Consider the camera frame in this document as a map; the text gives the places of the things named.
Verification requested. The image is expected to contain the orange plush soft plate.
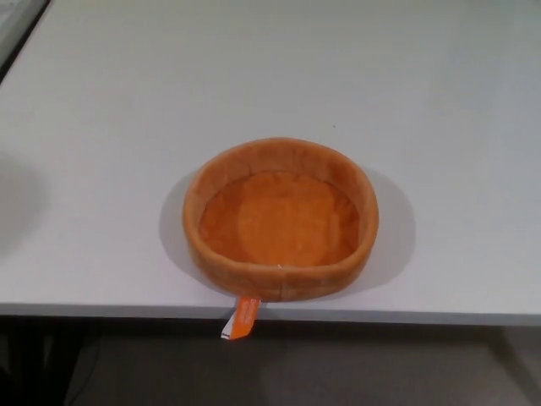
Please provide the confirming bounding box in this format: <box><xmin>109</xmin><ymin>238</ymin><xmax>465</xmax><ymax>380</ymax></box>
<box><xmin>182</xmin><ymin>136</ymin><xmax>379</xmax><ymax>342</ymax></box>

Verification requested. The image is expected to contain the grey panel with dark edge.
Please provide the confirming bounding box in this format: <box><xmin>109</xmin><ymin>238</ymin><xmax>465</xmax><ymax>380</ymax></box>
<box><xmin>0</xmin><ymin>0</ymin><xmax>51</xmax><ymax>82</ymax></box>

